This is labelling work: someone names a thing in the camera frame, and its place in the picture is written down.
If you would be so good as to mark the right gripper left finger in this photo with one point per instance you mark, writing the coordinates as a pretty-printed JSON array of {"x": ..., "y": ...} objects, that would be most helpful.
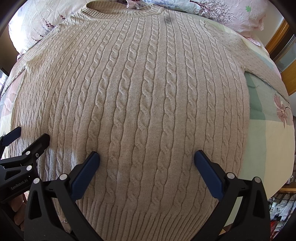
[{"x": 41, "y": 218}]

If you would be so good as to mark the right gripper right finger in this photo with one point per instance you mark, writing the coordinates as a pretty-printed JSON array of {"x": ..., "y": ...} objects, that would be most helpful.
[{"x": 252, "y": 222}]

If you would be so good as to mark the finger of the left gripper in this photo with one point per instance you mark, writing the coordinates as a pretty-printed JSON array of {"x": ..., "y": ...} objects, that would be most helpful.
[
  {"x": 10, "y": 137},
  {"x": 12, "y": 166}
]

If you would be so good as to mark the person's left hand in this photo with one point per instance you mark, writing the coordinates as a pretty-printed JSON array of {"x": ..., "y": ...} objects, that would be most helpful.
[{"x": 18, "y": 205}]

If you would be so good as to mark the pastel patchwork quilt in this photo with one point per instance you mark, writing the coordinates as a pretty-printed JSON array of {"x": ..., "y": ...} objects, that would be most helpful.
[{"x": 266, "y": 129}]

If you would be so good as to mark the pink floral pillow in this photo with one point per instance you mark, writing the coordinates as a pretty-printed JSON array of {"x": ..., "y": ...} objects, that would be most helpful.
[{"x": 35, "y": 19}]

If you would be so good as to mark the white blue floral pillow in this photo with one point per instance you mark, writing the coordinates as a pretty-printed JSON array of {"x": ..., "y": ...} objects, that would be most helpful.
[{"x": 242, "y": 16}]

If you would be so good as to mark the wooden bed frame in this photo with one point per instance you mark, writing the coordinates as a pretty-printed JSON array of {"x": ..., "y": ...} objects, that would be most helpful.
[{"x": 281, "y": 49}]

